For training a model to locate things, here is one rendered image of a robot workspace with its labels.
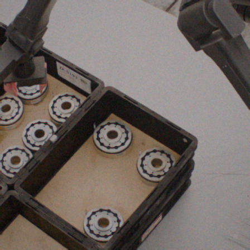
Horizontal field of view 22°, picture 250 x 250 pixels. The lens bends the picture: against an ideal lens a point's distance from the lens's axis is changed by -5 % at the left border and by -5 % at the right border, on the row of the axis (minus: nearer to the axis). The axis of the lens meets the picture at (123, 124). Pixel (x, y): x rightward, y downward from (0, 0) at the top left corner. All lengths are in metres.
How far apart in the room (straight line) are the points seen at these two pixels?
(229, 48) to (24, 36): 0.51
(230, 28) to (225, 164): 0.94
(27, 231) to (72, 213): 0.13
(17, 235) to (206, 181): 0.58
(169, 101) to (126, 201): 0.45
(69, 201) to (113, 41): 0.68
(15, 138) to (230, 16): 0.95
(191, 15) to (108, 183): 0.78
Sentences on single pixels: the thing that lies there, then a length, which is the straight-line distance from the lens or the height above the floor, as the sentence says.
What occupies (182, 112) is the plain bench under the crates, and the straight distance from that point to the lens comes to 2.04.
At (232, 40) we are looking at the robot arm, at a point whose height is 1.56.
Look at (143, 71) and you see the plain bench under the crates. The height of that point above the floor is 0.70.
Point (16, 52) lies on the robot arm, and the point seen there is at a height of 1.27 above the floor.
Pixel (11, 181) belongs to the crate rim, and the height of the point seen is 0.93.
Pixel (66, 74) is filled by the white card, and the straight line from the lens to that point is 1.90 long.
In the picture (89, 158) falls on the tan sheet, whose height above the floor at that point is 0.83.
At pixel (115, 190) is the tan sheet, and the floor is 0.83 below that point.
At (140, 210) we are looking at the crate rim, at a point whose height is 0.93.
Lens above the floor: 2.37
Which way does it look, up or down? 56 degrees down
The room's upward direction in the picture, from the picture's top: 2 degrees counter-clockwise
